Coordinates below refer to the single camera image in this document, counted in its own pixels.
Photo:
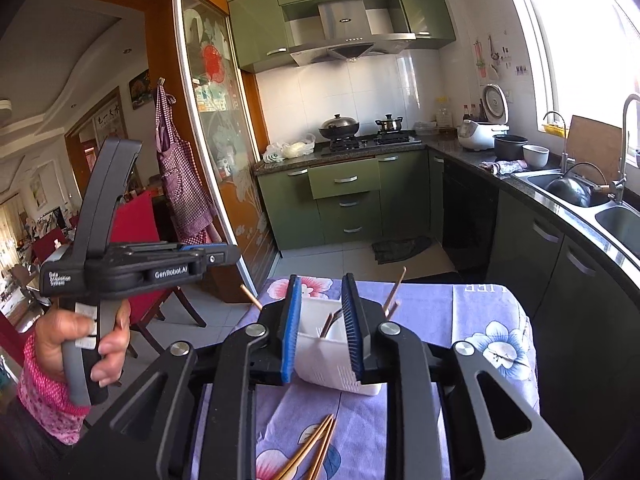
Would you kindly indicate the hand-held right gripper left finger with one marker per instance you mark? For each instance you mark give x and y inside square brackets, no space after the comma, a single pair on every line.
[291,330]

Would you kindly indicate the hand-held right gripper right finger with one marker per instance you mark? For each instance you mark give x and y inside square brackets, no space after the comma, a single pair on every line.
[352,330]

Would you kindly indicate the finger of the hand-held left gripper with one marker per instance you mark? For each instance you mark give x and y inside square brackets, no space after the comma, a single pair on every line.
[200,247]
[220,258]

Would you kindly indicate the wooden chopstick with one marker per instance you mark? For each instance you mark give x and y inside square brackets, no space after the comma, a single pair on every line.
[327,325]
[251,297]
[395,292]

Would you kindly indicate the white plastic utensil holder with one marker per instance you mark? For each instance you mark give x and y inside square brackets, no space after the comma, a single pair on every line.
[325,360]

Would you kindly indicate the bunch of wooden chopsticks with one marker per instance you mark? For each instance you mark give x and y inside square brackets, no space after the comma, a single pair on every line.
[310,447]

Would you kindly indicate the person's left forearm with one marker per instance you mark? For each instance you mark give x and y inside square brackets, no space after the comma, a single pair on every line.
[45,400]

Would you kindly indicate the person's left hand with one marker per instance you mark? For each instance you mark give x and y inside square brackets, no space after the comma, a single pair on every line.
[55,335]

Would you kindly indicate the red covered wooden chair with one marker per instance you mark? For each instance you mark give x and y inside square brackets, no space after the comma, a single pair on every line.
[140,225]

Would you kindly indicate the red checked apron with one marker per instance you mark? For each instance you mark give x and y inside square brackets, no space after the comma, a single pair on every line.
[182,185]

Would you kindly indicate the purple floral tablecloth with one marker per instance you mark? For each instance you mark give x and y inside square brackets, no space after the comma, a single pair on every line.
[425,310]

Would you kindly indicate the green base cabinets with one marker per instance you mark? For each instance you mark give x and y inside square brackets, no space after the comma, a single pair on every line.
[295,210]

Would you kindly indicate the dark floor cloth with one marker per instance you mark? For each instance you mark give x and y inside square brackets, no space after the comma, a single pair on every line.
[400,250]

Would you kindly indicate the sliding glass door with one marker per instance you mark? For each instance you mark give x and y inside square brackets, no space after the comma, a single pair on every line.
[220,135]

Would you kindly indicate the plastic bag with greens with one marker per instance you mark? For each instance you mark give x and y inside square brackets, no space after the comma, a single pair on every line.
[275,152]

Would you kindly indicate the white plastic bag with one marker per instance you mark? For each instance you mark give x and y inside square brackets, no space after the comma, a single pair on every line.
[298,147]

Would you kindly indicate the open green drawer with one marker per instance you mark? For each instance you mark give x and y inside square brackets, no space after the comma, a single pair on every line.
[345,177]

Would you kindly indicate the dark clock picture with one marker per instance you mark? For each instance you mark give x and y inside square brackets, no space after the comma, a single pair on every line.
[140,89]

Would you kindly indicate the black wok with lid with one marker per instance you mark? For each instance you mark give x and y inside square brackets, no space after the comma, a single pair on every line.
[339,127]

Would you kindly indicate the gas stove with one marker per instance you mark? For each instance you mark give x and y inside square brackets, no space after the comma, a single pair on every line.
[370,142]

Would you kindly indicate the dark stone countertop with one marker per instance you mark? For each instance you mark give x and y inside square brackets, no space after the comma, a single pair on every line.
[447,146]

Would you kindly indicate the small steel pot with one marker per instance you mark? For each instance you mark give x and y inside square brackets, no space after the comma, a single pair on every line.
[390,125]

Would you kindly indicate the clear food container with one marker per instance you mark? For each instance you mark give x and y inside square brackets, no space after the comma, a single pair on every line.
[426,128]

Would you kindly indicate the green upper cabinets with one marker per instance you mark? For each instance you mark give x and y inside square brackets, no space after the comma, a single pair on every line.
[252,30]

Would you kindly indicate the crumpled dish cloth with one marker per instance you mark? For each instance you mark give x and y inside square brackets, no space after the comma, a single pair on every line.
[505,166]

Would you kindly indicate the white rice cooker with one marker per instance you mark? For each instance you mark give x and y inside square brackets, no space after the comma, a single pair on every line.
[475,135]

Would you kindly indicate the clear oil bottle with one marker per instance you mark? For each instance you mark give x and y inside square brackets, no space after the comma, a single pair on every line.
[443,112]

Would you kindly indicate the black inner pot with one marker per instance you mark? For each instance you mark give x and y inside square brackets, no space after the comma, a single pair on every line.
[510,147]

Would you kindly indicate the white bowl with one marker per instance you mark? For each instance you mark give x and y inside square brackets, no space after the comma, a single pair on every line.
[535,156]

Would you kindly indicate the steel kettle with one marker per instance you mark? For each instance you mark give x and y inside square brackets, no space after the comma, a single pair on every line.
[570,187]

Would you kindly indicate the steel range hood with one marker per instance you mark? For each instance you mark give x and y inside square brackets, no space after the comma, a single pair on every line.
[342,20]

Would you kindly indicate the thin arched faucet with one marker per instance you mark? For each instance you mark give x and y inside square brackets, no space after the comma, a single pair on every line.
[565,155]

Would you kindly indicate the yellow basket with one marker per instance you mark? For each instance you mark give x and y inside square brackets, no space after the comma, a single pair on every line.
[555,129]

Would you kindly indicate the steel sink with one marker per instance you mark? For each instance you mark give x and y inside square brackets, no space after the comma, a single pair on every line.
[620,225]

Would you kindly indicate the wooden cutting board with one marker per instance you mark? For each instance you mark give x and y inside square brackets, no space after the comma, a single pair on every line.
[597,147]

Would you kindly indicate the tall steel faucet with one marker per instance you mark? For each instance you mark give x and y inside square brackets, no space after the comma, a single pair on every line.
[622,160]

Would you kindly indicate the window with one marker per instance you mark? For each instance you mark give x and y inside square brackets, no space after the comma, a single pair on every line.
[590,60]

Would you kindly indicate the calligraphy wall scroll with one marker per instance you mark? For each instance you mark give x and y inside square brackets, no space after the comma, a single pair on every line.
[109,120]

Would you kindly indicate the wooden door frame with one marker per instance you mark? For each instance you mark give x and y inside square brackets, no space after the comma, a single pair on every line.
[160,50]

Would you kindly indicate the pink green wall hanging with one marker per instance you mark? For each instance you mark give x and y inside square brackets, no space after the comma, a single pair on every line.
[480,57]

